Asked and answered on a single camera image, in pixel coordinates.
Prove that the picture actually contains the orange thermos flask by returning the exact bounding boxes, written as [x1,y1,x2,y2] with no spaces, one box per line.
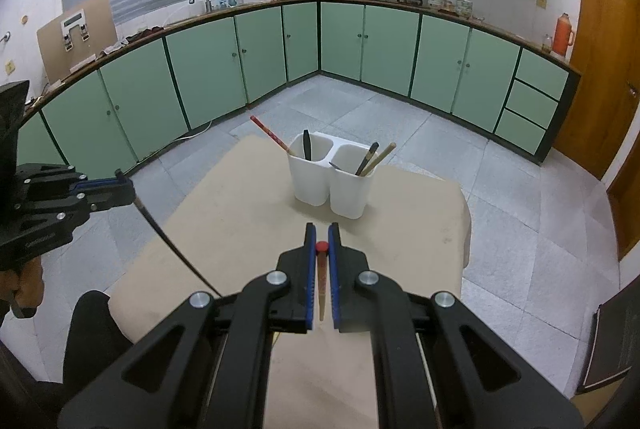
[551,12,576,56]

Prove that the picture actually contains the white two-compartment utensil holder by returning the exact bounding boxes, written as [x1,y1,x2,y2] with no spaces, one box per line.
[287,132,378,219]

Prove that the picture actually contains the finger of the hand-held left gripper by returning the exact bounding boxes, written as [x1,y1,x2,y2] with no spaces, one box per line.
[82,192,137,213]
[72,176,134,196]

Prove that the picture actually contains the brown cardboard board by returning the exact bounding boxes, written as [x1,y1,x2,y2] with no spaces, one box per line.
[36,0,118,82]

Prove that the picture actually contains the green base cabinets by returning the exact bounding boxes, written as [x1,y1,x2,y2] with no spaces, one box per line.
[17,0,582,177]

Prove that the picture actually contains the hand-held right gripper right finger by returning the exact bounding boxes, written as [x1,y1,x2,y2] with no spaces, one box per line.
[327,222,585,429]

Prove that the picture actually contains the wooden chopstick with red end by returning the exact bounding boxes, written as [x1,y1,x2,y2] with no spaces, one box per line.
[360,142,397,177]
[315,241,329,323]
[250,115,291,156]

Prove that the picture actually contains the person's left hand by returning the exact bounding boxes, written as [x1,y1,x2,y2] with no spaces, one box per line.
[0,256,45,317]

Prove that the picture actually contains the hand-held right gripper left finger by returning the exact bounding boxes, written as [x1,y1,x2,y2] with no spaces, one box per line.
[59,222,318,429]

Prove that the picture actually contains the black appliance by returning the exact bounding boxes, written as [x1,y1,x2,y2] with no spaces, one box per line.
[575,279,640,395]

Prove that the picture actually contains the dark brown chopstick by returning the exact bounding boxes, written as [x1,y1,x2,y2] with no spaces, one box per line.
[115,168,224,297]
[354,142,380,176]

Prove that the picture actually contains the wooden door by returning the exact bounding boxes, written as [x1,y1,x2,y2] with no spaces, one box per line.
[552,0,640,182]

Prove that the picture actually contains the beige tablecloth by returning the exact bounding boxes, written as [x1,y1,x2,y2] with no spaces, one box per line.
[107,135,472,429]

